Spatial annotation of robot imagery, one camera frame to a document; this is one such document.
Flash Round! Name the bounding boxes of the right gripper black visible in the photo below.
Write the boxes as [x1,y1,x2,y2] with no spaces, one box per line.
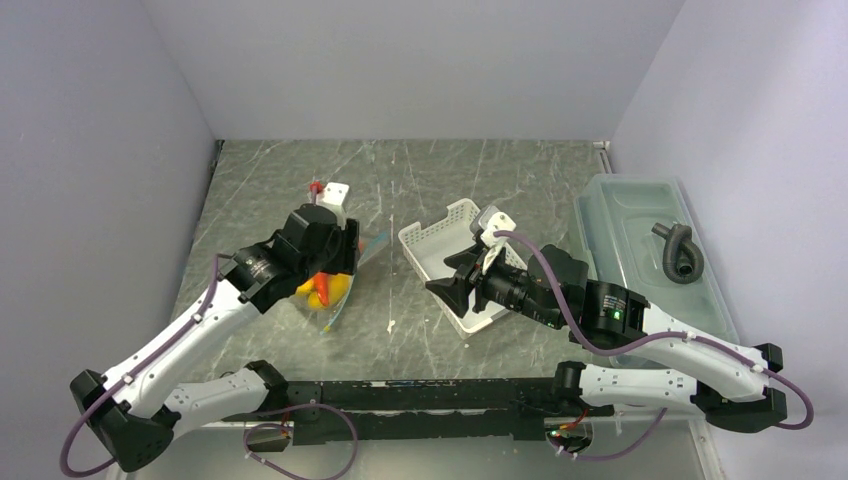
[425,242,564,328]

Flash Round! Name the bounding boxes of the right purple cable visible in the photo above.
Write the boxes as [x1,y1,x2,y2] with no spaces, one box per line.
[493,230,816,432]

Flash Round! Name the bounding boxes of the orange carrot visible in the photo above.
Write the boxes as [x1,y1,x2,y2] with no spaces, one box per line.
[309,272,330,309]

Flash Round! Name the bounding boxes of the clear zip top bag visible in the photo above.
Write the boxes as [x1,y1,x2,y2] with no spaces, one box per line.
[290,232,389,335]

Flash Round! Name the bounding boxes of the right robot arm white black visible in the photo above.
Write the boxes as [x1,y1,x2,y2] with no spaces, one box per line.
[425,245,788,433]

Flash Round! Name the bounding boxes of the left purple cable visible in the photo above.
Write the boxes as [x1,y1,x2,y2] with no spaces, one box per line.
[59,252,233,478]

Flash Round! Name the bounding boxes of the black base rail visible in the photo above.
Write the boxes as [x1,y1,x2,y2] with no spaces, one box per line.
[225,377,614,446]

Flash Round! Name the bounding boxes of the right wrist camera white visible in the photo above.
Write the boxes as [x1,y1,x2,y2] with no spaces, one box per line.
[469,204,516,274]

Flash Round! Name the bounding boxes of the grey corrugated hose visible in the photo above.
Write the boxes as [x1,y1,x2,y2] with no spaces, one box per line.
[651,222,706,285]

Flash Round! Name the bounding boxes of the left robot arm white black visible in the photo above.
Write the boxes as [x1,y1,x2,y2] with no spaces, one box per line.
[60,203,360,478]

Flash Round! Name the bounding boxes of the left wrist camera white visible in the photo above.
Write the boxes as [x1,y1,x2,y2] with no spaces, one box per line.
[309,181,350,217]

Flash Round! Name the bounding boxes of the purple cable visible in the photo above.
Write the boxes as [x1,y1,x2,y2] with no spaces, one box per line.
[493,230,816,432]
[59,252,233,478]

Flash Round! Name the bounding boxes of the yellow mango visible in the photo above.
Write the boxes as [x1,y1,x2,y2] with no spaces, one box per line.
[295,274,353,310]

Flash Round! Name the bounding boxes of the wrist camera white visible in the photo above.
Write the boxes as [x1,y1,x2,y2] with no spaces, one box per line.
[309,181,350,217]
[469,204,516,274]

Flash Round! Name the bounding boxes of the white perforated plastic basket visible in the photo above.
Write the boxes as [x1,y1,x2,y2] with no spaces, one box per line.
[397,197,531,340]

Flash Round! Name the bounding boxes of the clear plastic storage bin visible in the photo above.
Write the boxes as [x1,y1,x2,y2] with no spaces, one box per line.
[567,174,739,343]

